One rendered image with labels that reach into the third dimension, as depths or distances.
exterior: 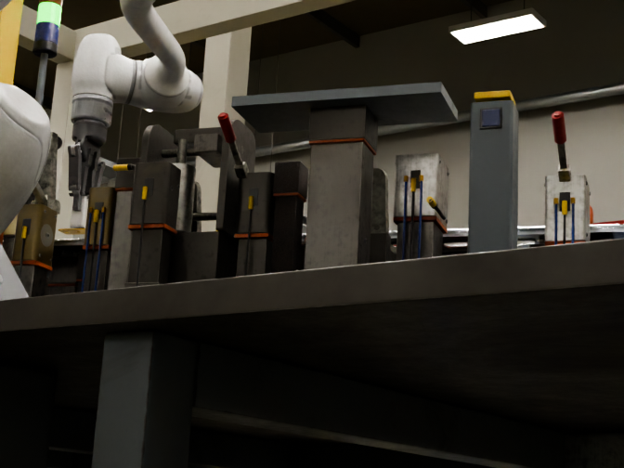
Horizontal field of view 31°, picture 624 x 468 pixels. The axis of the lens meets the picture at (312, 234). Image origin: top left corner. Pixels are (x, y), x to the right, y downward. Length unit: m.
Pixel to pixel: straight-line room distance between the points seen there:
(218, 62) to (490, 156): 8.80
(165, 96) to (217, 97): 7.87
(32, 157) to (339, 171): 0.53
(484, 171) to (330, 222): 0.27
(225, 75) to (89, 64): 7.92
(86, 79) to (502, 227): 1.12
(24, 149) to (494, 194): 0.73
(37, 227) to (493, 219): 0.96
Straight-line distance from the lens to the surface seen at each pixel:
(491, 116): 1.88
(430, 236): 2.02
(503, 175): 1.85
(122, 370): 1.33
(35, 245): 2.33
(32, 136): 1.68
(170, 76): 2.55
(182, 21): 7.01
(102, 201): 2.25
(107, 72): 2.59
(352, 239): 1.87
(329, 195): 1.91
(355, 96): 1.92
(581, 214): 1.98
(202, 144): 2.16
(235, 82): 10.54
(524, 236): 2.16
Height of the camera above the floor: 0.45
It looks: 14 degrees up
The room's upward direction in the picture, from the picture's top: 3 degrees clockwise
